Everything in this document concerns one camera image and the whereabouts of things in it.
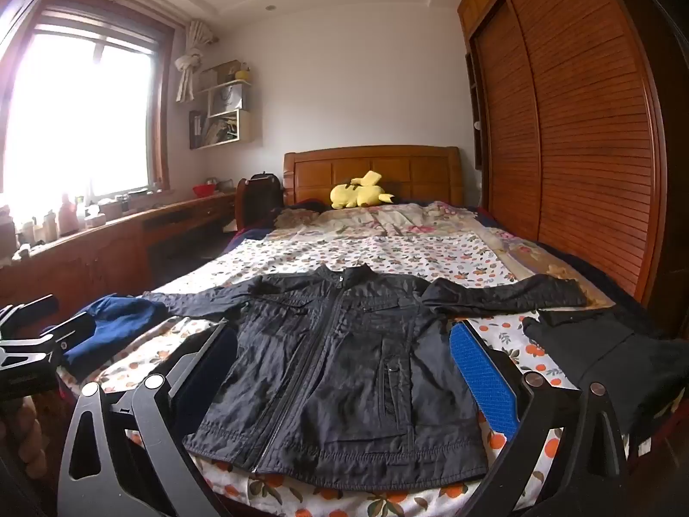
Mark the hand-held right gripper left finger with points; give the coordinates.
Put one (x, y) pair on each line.
(210, 371)

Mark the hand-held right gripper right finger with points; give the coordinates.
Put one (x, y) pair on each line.
(484, 377)

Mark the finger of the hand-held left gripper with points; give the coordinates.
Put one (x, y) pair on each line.
(72, 331)
(32, 306)

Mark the black zip jacket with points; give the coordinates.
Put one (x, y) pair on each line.
(333, 377)

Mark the black garment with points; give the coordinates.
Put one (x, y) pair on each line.
(608, 355)

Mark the person's left hand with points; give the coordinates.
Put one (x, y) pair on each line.
(21, 433)

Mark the blue garment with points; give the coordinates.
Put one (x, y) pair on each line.
(118, 323)

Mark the white bottle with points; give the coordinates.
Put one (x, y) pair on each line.
(49, 226)

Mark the long wooden desk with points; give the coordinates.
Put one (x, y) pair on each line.
(107, 247)

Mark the pink bottle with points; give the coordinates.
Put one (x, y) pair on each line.
(68, 218)

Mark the dark blue blanket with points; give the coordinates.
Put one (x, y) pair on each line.
(245, 238)

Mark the bed with floral sheet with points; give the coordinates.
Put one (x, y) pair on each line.
(409, 253)

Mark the wooden chair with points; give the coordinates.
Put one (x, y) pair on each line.
(242, 204)

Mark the red bowl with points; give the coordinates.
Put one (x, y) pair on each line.
(204, 190)

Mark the black backpack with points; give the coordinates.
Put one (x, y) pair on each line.
(265, 194)

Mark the floral quilt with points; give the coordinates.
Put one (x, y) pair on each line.
(377, 221)

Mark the dark pillow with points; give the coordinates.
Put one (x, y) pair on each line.
(307, 206)

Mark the wooden framed window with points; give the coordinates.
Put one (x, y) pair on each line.
(81, 107)

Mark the wooden headboard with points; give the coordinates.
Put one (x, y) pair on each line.
(409, 172)

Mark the yellow plush toy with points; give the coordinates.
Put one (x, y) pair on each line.
(358, 194)

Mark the white paper bag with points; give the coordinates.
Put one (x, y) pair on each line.
(229, 98)

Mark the wooden slatted wardrobe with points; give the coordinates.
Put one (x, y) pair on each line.
(581, 118)

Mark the tied white curtain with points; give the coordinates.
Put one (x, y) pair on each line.
(188, 64)

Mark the small yellow shelf toy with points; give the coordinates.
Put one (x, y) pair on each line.
(243, 71)

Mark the white wall shelf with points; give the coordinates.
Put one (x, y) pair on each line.
(247, 124)

